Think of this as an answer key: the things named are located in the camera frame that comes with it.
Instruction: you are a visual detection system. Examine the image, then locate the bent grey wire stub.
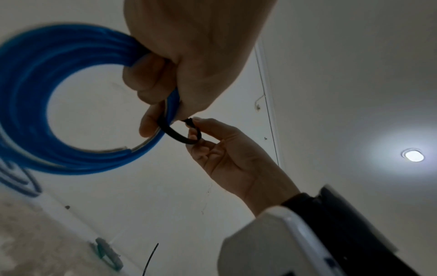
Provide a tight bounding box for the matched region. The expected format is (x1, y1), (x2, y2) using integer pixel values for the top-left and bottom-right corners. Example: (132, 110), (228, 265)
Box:
(254, 91), (267, 112)

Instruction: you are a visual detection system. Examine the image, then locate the black zip tie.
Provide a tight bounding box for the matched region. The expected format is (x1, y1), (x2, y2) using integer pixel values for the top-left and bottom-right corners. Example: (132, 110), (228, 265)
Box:
(142, 242), (160, 276)
(156, 116), (203, 146)

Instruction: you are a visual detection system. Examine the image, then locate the black wrist strap with markers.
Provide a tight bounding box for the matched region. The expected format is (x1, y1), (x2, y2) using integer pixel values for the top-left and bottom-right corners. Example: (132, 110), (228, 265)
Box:
(281, 184), (422, 276)

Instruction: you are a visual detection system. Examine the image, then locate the person's right hand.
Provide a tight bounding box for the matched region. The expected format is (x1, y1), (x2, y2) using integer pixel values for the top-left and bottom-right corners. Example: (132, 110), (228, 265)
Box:
(186, 117), (301, 216)

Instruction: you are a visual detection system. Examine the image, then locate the clear blue striped tube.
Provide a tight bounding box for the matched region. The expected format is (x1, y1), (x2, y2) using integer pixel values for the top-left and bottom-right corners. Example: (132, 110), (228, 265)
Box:
(0, 159), (43, 197)
(0, 23), (182, 176)

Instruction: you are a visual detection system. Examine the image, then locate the person's left hand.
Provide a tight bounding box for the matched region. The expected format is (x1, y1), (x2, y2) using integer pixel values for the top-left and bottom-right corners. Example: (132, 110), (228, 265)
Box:
(122, 0), (277, 138)

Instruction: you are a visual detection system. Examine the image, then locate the white wrist camera with marker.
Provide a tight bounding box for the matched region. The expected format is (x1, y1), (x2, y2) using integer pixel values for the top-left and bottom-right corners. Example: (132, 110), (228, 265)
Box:
(217, 206), (342, 276)

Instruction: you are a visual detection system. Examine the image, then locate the round ceiling light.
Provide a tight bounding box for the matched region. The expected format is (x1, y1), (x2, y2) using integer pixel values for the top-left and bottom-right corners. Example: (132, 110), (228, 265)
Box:
(401, 148), (425, 163)

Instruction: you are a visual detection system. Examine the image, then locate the clear green striped tube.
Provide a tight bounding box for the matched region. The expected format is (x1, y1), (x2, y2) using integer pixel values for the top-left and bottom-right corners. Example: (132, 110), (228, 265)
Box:
(93, 237), (125, 271)

